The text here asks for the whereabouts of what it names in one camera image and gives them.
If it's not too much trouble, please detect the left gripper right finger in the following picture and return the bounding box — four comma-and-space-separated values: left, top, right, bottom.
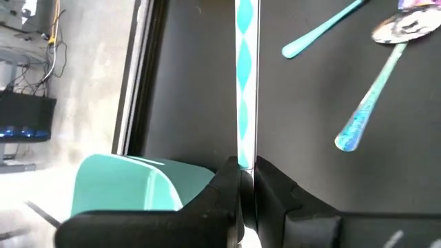
254, 156, 441, 248

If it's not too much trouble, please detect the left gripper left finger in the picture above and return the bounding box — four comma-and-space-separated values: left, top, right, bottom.
54, 156, 243, 248

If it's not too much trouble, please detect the silver spoon teal diamond handle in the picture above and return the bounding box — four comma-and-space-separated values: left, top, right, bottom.
235, 0, 262, 248

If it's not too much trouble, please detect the teal plastic bin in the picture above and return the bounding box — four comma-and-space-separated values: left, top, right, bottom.
70, 153, 217, 218

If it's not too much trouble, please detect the black computer tower with lights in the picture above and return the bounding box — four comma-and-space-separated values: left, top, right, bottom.
0, 89, 59, 143

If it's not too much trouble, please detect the iridescent purple spoon teal handle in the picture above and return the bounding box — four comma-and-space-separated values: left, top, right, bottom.
334, 0, 441, 153

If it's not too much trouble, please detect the black spoon teal handle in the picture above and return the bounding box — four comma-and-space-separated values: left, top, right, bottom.
280, 0, 367, 60

